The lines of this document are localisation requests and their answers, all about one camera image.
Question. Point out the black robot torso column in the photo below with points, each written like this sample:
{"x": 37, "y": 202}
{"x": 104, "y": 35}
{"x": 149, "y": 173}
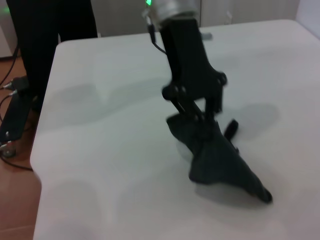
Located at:
{"x": 50, "y": 37}

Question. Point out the white equipment box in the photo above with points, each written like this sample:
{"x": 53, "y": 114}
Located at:
{"x": 5, "y": 42}

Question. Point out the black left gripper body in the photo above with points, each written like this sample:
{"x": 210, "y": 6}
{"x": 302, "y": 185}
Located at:
{"x": 190, "y": 62}

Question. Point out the dark cloth rag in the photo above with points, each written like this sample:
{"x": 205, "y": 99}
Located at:
{"x": 215, "y": 160}

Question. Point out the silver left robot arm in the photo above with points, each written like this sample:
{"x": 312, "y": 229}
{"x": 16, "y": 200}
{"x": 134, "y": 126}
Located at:
{"x": 172, "y": 7}

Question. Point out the grey cabinet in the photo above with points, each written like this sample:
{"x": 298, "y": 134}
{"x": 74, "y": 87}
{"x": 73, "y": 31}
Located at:
{"x": 250, "y": 12}

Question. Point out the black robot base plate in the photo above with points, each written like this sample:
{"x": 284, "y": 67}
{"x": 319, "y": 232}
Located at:
{"x": 15, "y": 117}

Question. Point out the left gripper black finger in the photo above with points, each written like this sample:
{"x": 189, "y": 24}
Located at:
{"x": 188, "y": 110}
{"x": 213, "y": 105}

